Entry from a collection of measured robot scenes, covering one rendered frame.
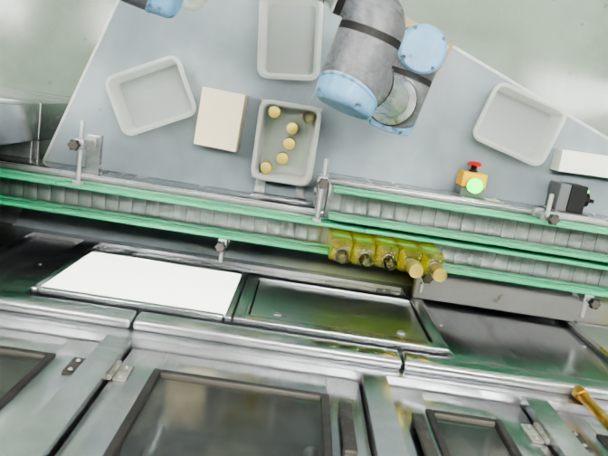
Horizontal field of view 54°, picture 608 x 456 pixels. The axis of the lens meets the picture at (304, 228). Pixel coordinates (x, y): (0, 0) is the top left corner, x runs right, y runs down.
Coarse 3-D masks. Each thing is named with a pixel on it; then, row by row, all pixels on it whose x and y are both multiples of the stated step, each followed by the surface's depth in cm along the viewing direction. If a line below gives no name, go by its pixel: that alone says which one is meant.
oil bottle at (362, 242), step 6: (354, 234) 158; (360, 234) 159; (366, 234) 160; (354, 240) 152; (360, 240) 152; (366, 240) 153; (372, 240) 155; (354, 246) 148; (360, 246) 147; (366, 246) 147; (372, 246) 148; (354, 252) 148; (360, 252) 147; (372, 252) 147; (354, 258) 148; (372, 258) 147; (354, 264) 149; (360, 264) 148; (372, 264) 148
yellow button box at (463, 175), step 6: (462, 174) 170; (468, 174) 169; (474, 174) 169; (480, 174) 169; (456, 180) 176; (462, 180) 170; (486, 180) 169; (456, 186) 175; (462, 186) 170; (456, 192) 174; (462, 192) 170; (468, 192) 170; (480, 192) 170
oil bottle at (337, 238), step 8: (328, 232) 163; (336, 232) 157; (344, 232) 158; (328, 240) 158; (336, 240) 148; (344, 240) 148; (352, 240) 152; (328, 248) 153; (336, 248) 147; (352, 248) 148; (328, 256) 149
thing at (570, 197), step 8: (552, 184) 174; (560, 184) 169; (568, 184) 169; (576, 184) 174; (552, 192) 173; (560, 192) 169; (568, 192) 169; (576, 192) 169; (584, 192) 169; (560, 200) 169; (568, 200) 170; (576, 200) 169; (584, 200) 169; (552, 208) 172; (560, 208) 170; (568, 208) 170; (576, 208) 170
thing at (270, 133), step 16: (288, 112) 172; (256, 128) 166; (272, 128) 173; (304, 128) 172; (256, 144) 166; (272, 144) 173; (304, 144) 173; (256, 160) 168; (272, 160) 174; (288, 160) 174; (304, 160) 174; (256, 176) 168; (272, 176) 169; (288, 176) 172; (304, 176) 174
